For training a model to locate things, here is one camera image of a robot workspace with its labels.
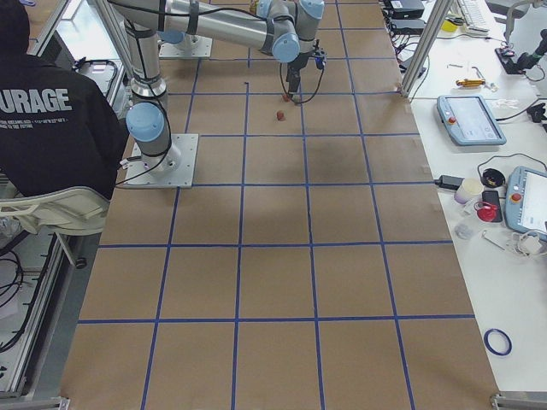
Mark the white cup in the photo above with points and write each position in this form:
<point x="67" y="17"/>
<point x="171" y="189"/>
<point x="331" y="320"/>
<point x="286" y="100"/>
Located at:
<point x="468" y="190"/>

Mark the teach pendant near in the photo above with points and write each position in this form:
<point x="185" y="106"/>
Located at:
<point x="525" y="203"/>

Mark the teach pendant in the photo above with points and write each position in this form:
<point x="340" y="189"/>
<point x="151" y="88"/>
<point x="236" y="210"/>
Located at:
<point x="469" y="121"/>
<point x="525" y="203"/>

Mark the aluminium frame post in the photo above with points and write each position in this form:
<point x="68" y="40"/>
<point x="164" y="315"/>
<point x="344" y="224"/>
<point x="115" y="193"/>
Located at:
<point x="434" y="22"/>

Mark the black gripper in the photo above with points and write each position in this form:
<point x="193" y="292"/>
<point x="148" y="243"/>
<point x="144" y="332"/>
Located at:
<point x="298" y="63"/>

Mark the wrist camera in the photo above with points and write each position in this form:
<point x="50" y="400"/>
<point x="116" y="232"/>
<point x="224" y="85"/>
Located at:
<point x="319" y="56"/>

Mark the blue tape roll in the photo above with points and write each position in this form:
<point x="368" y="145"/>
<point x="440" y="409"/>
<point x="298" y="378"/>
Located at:
<point x="497" y="342"/>

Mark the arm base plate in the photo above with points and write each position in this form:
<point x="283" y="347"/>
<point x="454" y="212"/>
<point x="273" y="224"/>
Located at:
<point x="176" y="169"/>
<point x="191" y="47"/>

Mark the person in black hoodie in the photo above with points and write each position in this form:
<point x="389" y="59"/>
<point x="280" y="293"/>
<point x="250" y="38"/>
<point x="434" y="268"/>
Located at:
<point x="58" y="131"/>

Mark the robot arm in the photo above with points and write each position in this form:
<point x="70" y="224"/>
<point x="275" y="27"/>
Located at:
<point x="284" y="30"/>
<point x="147" y="120"/>

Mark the teach pendant far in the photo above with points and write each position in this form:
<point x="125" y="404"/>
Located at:
<point x="469" y="121"/>

